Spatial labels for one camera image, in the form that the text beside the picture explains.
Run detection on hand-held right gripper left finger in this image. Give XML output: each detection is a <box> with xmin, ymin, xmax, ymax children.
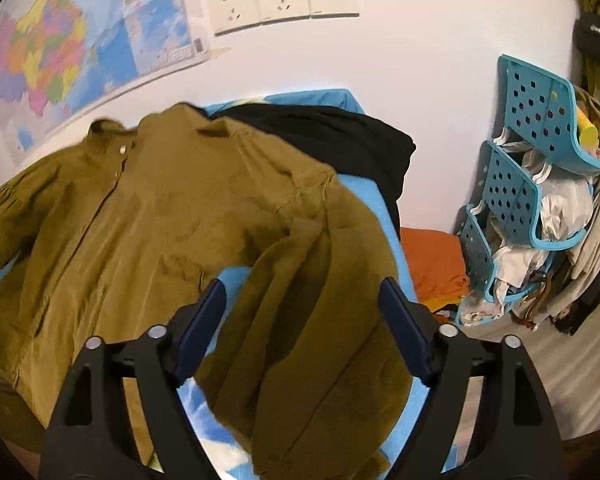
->
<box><xmin>39</xmin><ymin>278</ymin><xmax>228</xmax><ymax>480</ymax></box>

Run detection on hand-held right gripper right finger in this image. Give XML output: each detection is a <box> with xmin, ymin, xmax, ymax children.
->
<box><xmin>379</xmin><ymin>276</ymin><xmax>568</xmax><ymax>480</ymax></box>

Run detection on olive button-up shirt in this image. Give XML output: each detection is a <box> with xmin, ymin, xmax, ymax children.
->
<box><xmin>0</xmin><ymin>102</ymin><xmax>416</xmax><ymax>480</ymax></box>

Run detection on beige hanging clothes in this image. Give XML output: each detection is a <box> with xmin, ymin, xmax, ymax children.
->
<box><xmin>552</xmin><ymin>170</ymin><xmax>600</xmax><ymax>336</ymax></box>

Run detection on orange cloth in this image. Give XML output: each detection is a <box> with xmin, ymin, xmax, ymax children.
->
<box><xmin>400</xmin><ymin>227</ymin><xmax>473</xmax><ymax>311</ymax></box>

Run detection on blue printed bed sheet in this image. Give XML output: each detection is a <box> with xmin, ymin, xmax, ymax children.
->
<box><xmin>0</xmin><ymin>89</ymin><xmax>436</xmax><ymax>480</ymax></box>

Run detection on blue perforated plastic rack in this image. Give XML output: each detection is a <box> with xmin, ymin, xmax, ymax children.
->
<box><xmin>455</xmin><ymin>54</ymin><xmax>600</xmax><ymax>328</ymax></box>

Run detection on black garment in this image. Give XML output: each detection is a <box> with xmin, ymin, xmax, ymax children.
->
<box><xmin>210</xmin><ymin>102</ymin><xmax>417</xmax><ymax>241</ymax></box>

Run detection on yellow plastic bottle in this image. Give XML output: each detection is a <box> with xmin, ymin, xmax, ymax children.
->
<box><xmin>576</xmin><ymin>111</ymin><xmax>600</xmax><ymax>147</ymax></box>

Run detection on black box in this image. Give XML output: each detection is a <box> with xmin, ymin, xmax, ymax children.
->
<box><xmin>572</xmin><ymin>12</ymin><xmax>600</xmax><ymax>61</ymax></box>

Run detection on colourful wall map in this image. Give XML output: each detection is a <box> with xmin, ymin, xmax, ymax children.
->
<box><xmin>0</xmin><ymin>0</ymin><xmax>232</xmax><ymax>167</ymax></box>

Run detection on white wall socket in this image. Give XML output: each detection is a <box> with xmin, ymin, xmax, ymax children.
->
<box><xmin>255</xmin><ymin>0</ymin><xmax>312</xmax><ymax>25</ymax></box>
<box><xmin>204</xmin><ymin>0</ymin><xmax>260</xmax><ymax>37</ymax></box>

